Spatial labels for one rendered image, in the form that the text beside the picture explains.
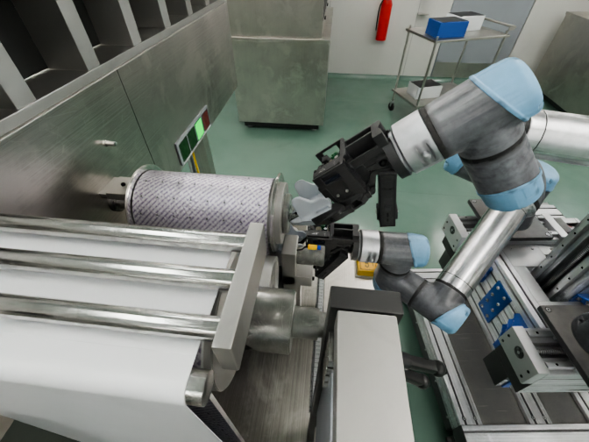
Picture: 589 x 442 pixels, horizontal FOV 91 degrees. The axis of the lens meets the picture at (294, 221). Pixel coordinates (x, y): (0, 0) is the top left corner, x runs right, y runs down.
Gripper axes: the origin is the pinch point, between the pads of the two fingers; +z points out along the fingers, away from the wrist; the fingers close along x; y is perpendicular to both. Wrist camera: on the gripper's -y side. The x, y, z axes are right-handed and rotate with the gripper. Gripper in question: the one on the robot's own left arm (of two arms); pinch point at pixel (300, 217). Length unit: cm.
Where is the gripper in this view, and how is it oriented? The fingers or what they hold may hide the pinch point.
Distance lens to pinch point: 52.0
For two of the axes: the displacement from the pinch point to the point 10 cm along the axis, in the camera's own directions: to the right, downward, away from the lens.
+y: -6.4, -5.9, -4.9
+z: -7.6, 4.0, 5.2
